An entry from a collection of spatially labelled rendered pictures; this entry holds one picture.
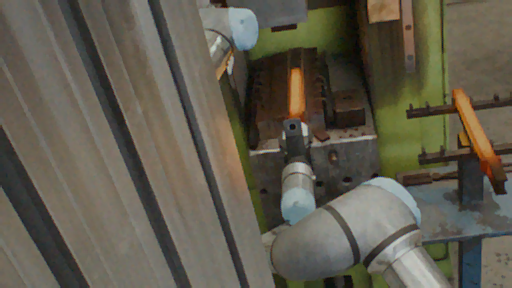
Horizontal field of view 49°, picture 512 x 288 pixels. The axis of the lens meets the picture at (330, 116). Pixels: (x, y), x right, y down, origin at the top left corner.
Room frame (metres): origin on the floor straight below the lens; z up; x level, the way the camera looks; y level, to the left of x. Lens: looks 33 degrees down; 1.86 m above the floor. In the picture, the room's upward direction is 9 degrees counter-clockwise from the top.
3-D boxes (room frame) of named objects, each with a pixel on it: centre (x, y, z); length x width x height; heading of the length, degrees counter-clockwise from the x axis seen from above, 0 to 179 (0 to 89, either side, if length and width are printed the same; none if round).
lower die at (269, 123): (1.59, 0.12, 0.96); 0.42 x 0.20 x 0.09; 179
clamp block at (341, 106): (1.44, -0.06, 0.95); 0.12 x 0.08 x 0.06; 179
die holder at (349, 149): (1.60, 0.06, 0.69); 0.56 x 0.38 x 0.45; 179
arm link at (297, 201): (1.00, 0.10, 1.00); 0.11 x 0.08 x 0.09; 179
